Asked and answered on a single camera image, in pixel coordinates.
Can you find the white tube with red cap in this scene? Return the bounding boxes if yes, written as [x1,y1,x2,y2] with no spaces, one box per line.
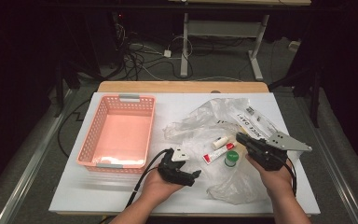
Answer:
[202,142,236,165]

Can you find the metal floor rail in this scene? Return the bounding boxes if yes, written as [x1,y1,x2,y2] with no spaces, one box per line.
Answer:
[0,90,77,224]
[295,90,358,224]

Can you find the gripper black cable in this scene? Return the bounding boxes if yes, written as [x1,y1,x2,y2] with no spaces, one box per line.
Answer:
[287,158,298,198]
[99,148,173,224]

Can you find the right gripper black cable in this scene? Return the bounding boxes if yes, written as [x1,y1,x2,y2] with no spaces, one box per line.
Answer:
[287,158,298,198]

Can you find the pink perforated plastic basket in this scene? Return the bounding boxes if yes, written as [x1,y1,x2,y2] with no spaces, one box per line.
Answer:
[76,93,157,175]

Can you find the floor cable bundle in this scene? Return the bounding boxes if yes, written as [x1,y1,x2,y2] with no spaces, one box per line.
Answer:
[113,12,197,82]

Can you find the wooden table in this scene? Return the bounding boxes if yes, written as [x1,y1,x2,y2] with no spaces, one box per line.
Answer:
[97,81,269,93]

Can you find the clear printed plastic bag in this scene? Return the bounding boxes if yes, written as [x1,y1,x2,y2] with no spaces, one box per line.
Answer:
[162,97,306,205]

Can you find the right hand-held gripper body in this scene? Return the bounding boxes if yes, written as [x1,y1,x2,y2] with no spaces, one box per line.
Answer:
[246,131,312,172]

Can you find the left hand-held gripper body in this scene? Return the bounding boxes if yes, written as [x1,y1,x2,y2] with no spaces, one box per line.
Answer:
[158,147,194,185]

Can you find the person's right hand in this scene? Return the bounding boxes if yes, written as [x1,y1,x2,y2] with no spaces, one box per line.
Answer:
[245,154,294,199]

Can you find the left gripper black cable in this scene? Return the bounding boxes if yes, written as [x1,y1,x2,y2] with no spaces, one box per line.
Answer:
[99,148,173,224]

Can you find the black metal stand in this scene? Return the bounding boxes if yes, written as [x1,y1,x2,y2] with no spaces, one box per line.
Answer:
[268,62,323,129]
[54,60,82,119]

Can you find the white metal desk frame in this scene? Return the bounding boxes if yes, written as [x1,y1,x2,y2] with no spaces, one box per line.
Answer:
[180,12,269,82]

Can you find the white table board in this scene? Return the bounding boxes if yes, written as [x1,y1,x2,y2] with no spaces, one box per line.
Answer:
[48,91,321,216]

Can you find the black floor cable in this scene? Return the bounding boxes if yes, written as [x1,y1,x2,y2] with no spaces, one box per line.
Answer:
[57,98,93,158]

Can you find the person's left hand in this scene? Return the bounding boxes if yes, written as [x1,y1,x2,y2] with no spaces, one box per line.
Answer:
[143,169,185,203]

